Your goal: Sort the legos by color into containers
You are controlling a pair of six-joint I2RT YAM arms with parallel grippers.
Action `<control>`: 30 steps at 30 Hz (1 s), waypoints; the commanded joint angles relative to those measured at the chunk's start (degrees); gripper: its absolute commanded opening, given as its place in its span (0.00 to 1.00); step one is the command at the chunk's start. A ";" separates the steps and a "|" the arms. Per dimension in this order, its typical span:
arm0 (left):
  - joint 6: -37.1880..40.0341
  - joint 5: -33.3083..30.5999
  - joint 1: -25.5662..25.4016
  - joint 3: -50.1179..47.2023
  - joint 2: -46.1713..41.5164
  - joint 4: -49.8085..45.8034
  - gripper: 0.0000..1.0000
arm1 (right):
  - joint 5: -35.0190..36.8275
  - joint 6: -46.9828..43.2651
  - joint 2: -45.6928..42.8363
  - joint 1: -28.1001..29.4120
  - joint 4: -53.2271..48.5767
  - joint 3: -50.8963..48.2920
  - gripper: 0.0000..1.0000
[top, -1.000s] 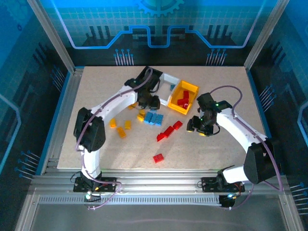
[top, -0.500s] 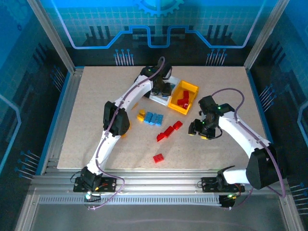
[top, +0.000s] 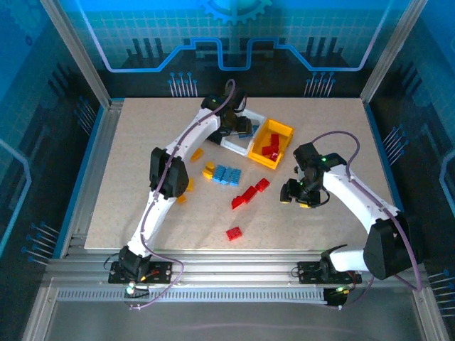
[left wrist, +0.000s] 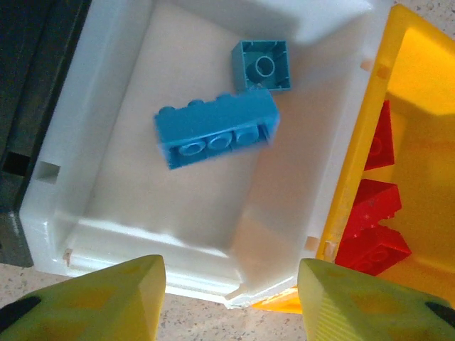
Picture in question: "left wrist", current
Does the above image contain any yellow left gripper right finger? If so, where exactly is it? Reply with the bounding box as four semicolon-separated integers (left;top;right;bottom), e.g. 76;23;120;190
297;258;455;341

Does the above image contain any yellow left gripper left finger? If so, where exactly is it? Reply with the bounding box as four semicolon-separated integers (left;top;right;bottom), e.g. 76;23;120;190
0;254;166;341

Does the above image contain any red lego brick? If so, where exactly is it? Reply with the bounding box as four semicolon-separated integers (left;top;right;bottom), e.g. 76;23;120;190
363;99;396;172
334;225;413;277
350;178;402;235

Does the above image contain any blue two-by-four lego brick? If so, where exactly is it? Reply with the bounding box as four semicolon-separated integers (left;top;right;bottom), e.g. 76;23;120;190
153;87;282;171

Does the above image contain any small blue lego brick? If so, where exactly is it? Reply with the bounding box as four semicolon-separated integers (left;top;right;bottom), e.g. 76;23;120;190
231;39;293;94

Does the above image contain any yellow plastic bin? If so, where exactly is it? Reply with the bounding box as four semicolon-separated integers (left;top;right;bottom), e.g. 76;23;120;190
250;3;455;315

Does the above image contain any white plastic bin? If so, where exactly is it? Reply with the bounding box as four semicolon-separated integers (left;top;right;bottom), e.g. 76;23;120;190
19;0;395;310

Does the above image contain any black plastic bin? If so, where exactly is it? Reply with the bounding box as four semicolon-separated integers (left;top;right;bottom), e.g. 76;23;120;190
0;0;93;269

